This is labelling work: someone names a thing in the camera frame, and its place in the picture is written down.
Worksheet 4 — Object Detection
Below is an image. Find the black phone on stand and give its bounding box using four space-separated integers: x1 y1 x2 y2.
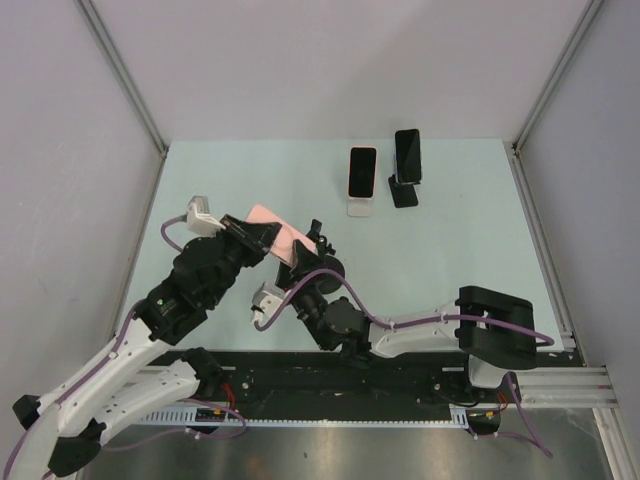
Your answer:
394 129 422 184

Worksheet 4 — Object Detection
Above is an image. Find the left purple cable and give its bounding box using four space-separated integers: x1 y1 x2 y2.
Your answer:
9 214 249 476

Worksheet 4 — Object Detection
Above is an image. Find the pink phone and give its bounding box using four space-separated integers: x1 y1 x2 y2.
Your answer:
245 204 317 267

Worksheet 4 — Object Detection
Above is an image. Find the black round-base phone stand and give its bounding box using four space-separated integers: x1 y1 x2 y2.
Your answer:
306 219 345 295

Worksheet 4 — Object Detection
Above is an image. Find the left aluminium frame post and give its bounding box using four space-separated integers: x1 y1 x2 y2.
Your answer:
74 0 168 158

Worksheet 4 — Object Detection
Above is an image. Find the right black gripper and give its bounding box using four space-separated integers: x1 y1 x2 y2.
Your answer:
276 238 331 350

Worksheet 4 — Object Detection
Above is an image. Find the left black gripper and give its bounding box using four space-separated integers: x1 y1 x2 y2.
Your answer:
205 214 282 306

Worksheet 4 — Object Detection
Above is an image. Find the black rectangular phone stand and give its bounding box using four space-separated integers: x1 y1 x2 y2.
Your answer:
388 175 419 209

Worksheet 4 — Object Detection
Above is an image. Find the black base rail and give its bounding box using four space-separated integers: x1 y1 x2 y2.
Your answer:
164 349 584 421

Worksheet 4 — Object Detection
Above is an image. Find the pink-cased phone on stand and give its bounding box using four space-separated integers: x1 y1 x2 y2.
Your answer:
348 146 377 199

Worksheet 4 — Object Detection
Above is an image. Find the aluminium frame post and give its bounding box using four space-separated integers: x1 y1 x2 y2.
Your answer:
511 0 608 153
74 0 168 158

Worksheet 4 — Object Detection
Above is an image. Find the white slotted cable duct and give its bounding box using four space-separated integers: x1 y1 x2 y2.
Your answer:
137 404 501 429

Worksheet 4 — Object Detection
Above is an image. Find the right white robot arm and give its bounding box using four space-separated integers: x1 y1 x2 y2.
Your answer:
276 240 543 401

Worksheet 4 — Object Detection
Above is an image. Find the right aluminium frame post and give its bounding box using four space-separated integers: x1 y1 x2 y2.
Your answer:
511 0 608 153

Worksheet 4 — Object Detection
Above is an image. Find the white phone stand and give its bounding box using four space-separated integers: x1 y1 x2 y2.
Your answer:
347 197 373 218

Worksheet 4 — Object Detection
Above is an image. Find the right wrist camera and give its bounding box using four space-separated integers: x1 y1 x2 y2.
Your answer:
251 282 286 327

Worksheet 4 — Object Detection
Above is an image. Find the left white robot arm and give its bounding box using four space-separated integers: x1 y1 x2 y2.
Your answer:
2 214 285 479

